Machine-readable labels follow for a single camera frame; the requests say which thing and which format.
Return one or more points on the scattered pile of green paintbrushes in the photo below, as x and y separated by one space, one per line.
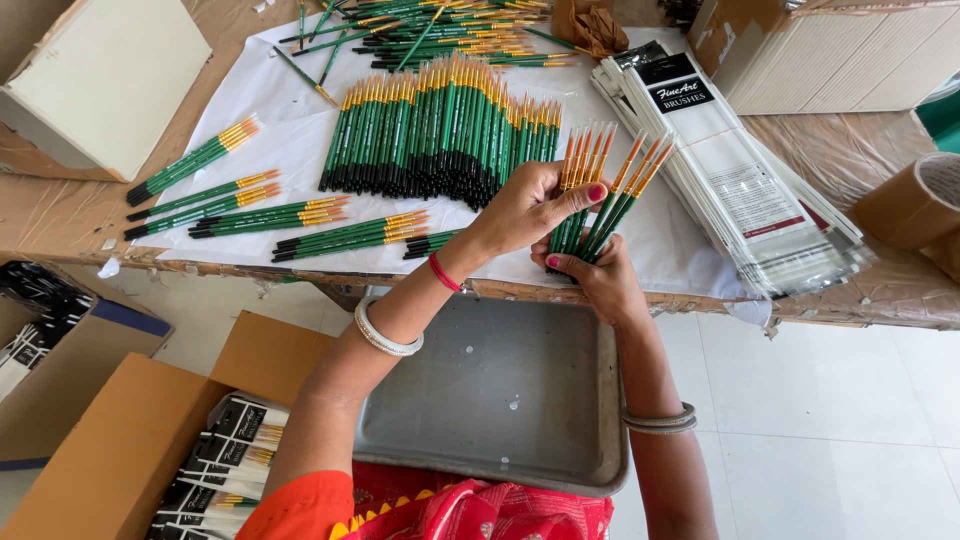
450 37

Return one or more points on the large white corrugated carton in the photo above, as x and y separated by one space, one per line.
825 60

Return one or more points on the green object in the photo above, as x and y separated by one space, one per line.
943 120

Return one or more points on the big heap of green paintbrushes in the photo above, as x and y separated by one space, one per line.
435 135

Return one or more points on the brown packing tape roll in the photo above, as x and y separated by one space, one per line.
900 210

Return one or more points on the stack of packed brush sets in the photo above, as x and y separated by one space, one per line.
225 450

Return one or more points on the open brown cardboard carton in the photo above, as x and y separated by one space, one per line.
112 450

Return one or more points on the small bundle of green paintbrushes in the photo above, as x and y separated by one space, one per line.
195 159
202 194
195 214
431 244
352 238
270 217

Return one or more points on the person's left hand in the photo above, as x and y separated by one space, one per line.
517 214

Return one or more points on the stack of clear brush sleeves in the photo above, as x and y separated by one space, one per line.
735 180

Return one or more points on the thin silver bangles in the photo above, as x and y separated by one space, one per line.
660 424

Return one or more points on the single green paintbrush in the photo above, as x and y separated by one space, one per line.
304 75
331 61

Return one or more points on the brown plastic table cover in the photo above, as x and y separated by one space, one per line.
825 150

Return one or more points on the handful of green paintbrushes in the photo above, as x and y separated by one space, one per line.
600 214

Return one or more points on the white paper sheet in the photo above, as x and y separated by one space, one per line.
300 142

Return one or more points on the crumpled brown paper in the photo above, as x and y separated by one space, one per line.
592 30

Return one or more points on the wide silver bangle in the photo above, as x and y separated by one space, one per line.
382 343

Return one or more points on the grey metal tray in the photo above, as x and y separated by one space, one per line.
487 390

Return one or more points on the cardboard carton with blue edge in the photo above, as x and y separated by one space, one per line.
67 390

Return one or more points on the person's orange and red clothing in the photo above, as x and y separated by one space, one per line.
450 517

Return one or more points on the person's right hand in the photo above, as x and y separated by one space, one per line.
611 289

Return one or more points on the white-faced cardboard box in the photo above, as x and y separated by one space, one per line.
105 82

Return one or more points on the white paper scrap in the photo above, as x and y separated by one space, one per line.
109 268

